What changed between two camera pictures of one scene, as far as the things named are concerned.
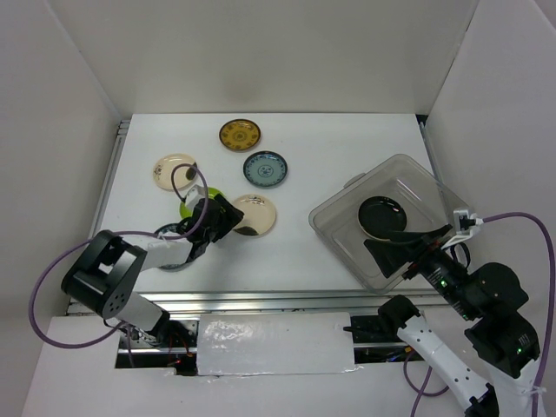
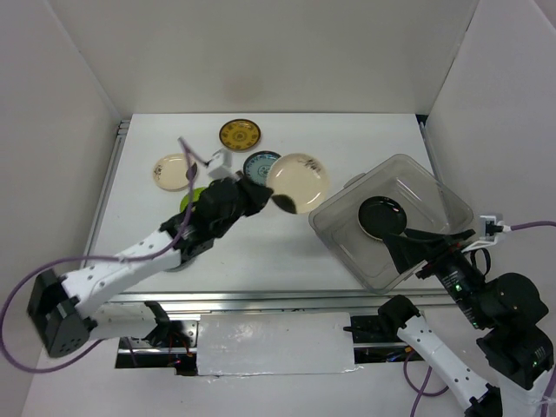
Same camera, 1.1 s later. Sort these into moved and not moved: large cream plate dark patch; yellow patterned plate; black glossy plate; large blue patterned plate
Moved: large cream plate dark patch
Not moved: large blue patterned plate; yellow patterned plate; black glossy plate
